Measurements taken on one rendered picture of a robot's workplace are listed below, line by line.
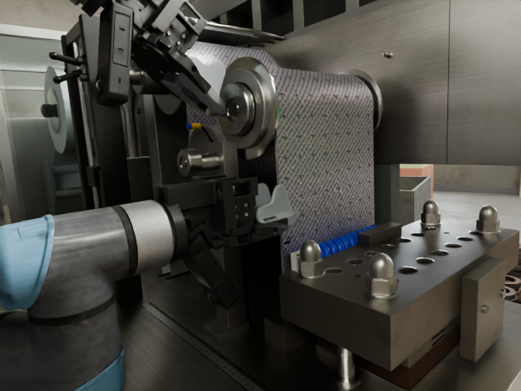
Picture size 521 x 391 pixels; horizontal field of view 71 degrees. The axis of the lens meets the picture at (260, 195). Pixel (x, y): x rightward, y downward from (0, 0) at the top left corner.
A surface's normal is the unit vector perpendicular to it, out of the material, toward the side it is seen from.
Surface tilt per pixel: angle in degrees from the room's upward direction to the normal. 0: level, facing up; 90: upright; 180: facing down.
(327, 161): 90
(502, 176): 90
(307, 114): 90
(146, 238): 79
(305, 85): 60
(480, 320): 90
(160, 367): 0
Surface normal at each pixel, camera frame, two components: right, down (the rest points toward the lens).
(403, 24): -0.76, 0.14
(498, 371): -0.06, -0.99
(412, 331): 0.64, 0.08
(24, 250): 0.48, -0.44
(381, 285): -0.34, 0.17
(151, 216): 0.40, -0.65
